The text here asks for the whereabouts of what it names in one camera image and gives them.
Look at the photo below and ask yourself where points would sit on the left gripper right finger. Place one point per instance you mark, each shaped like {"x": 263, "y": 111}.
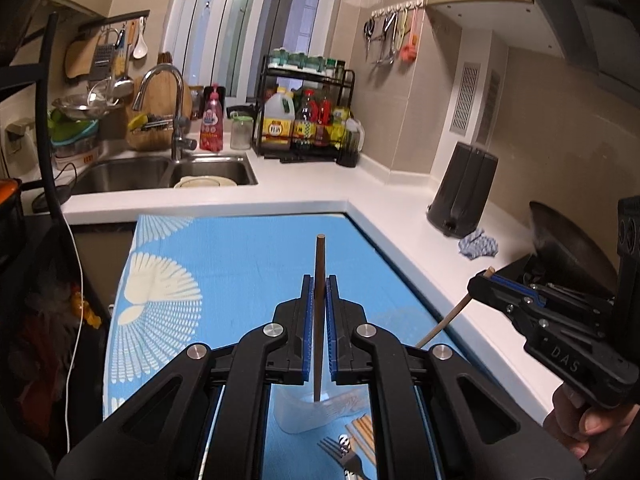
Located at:
{"x": 434, "y": 415}

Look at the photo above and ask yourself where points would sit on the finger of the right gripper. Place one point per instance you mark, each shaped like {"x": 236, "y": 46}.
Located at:
{"x": 500, "y": 293}

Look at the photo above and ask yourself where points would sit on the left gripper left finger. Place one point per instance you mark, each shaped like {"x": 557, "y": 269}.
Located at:
{"x": 204, "y": 414}

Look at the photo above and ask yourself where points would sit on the wooden chopstick three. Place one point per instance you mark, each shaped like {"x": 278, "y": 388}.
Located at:
{"x": 455, "y": 328}

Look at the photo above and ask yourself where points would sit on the wooden chopstick four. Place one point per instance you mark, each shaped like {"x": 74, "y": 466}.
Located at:
{"x": 360, "y": 430}

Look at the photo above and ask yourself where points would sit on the white handled metal fork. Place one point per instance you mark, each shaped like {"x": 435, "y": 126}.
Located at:
{"x": 345, "y": 457}

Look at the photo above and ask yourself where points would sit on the wooden chopstick one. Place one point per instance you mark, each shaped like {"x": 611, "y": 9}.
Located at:
{"x": 318, "y": 330}

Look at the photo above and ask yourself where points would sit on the chrome kitchen faucet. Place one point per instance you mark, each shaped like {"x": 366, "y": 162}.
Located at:
{"x": 181, "y": 142}

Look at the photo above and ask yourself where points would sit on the person's right hand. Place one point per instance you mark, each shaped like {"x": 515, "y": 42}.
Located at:
{"x": 591, "y": 434}

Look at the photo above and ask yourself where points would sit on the blue white dish cloth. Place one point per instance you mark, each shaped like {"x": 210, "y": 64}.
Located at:
{"x": 477, "y": 244}

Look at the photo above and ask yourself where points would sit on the black wok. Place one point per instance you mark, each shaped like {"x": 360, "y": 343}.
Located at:
{"x": 558, "y": 236}

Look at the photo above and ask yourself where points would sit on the clear plastic utensil holder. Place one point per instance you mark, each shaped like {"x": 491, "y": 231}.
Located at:
{"x": 295, "y": 410}

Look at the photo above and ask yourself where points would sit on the black electric kettle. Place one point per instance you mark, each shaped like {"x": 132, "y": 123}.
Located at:
{"x": 463, "y": 191}

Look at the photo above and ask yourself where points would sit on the blue white patterned mat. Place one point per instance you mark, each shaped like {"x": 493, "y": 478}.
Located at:
{"x": 212, "y": 280}

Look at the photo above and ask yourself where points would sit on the black condiment rack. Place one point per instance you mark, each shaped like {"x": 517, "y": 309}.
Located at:
{"x": 333, "y": 86}

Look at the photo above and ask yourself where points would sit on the white plate in sink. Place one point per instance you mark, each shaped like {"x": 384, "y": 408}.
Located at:
{"x": 205, "y": 182}

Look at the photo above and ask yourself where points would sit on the dark soy sauce bottle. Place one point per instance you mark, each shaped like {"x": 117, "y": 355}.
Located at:
{"x": 306, "y": 119}

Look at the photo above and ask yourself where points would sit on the stainless steel sink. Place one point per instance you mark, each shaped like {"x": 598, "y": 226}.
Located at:
{"x": 145, "y": 173}

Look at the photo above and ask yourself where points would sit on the pink dish soap bottle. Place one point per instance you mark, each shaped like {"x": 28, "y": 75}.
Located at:
{"x": 212, "y": 124}

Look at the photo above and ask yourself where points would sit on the hanging utensil set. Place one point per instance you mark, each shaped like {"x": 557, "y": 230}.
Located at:
{"x": 395, "y": 30}

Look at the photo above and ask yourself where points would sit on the range hood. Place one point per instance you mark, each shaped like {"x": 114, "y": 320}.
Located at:
{"x": 597, "y": 35}

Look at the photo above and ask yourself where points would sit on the yellow label oil jug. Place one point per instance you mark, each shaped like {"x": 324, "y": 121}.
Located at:
{"x": 278, "y": 121}

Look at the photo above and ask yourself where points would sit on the glass jar green lid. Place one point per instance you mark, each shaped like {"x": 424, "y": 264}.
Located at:
{"x": 241, "y": 132}

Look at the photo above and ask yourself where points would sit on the wooden cutting board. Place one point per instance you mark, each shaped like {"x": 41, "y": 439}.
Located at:
{"x": 150, "y": 127}

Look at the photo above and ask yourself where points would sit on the orange pot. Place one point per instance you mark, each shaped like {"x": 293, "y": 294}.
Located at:
{"x": 9, "y": 196}

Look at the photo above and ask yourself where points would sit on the metal bowl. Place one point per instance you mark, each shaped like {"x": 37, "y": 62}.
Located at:
{"x": 78, "y": 107}

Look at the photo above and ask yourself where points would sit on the metal box grater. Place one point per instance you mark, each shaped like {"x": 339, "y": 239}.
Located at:
{"x": 102, "y": 61}

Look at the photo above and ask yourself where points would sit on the white hanging ladle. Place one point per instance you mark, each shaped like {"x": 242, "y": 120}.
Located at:
{"x": 140, "y": 48}

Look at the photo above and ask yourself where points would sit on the black shelving rack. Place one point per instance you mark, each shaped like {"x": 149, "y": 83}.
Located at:
{"x": 14, "y": 79}

